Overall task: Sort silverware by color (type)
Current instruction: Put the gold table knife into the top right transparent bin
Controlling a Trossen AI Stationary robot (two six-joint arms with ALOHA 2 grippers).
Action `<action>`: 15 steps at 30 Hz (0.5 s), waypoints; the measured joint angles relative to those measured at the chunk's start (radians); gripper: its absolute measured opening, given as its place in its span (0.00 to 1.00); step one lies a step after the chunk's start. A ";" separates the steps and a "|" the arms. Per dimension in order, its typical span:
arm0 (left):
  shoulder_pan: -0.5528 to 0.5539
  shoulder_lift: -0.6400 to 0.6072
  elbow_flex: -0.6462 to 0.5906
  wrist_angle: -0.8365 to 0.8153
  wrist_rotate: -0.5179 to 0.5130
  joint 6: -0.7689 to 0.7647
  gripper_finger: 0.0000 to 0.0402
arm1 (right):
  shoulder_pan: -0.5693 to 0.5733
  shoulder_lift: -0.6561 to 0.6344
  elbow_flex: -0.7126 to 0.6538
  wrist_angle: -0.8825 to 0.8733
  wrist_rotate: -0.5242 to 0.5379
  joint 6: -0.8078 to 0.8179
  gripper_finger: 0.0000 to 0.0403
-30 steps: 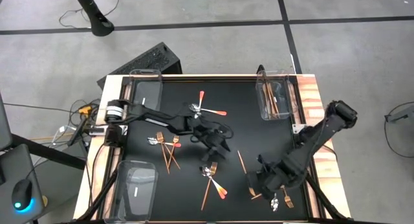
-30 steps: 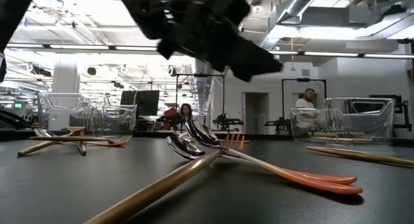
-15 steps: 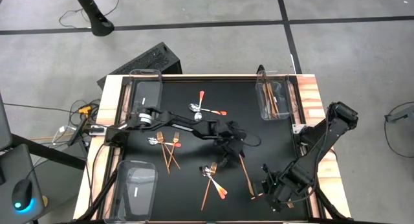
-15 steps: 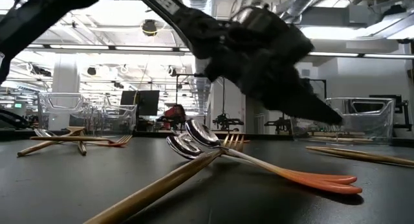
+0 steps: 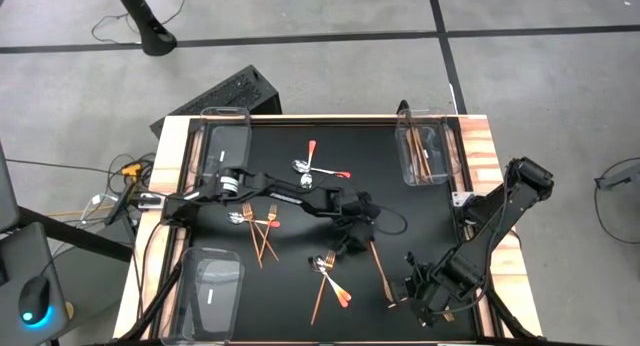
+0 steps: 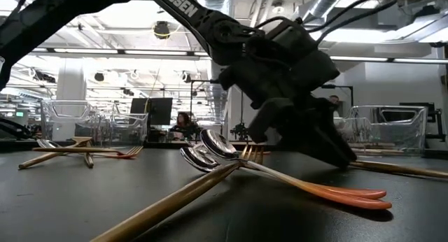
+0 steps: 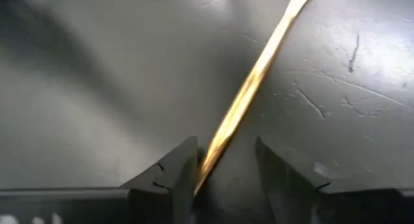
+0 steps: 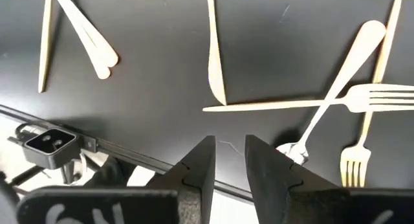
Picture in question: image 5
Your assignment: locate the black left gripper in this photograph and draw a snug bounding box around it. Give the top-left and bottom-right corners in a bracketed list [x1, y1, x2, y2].
[332, 219, 377, 258]

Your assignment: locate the silver spoon orange handle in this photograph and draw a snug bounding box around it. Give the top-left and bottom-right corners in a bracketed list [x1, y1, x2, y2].
[291, 158, 353, 181]
[227, 211, 282, 230]
[317, 259, 350, 310]
[301, 139, 318, 190]
[308, 255, 353, 303]

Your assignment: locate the gray metal bracket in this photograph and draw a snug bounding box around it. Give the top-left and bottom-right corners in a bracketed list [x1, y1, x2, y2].
[594, 163, 640, 192]

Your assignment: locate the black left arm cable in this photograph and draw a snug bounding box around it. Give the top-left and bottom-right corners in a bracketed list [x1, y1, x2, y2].
[370, 204, 410, 237]

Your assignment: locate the black stand leg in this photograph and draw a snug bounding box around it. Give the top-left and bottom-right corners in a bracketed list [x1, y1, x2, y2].
[109, 0, 179, 58]

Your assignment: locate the black computer mouse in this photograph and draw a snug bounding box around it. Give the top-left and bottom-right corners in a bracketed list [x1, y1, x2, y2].
[17, 274, 53, 328]

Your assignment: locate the black desk bar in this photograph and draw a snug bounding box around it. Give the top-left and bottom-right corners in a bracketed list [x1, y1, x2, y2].
[18, 205, 135, 263]

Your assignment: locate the wooden table frame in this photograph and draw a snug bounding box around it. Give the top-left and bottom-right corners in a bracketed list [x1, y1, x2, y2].
[112, 113, 545, 346]

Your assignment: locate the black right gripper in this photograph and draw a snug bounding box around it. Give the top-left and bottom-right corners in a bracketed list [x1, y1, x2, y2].
[392, 258, 459, 330]

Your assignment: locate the silver metal bracket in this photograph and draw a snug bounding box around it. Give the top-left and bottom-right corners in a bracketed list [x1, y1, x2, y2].
[451, 189, 475, 211]

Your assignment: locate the clear plastic bin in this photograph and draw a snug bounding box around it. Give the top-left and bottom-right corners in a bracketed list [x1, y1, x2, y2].
[198, 106, 253, 181]
[171, 246, 247, 346]
[395, 107, 453, 188]

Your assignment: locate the black computer tower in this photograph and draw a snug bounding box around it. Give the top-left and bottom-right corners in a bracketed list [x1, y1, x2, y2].
[148, 64, 284, 140]

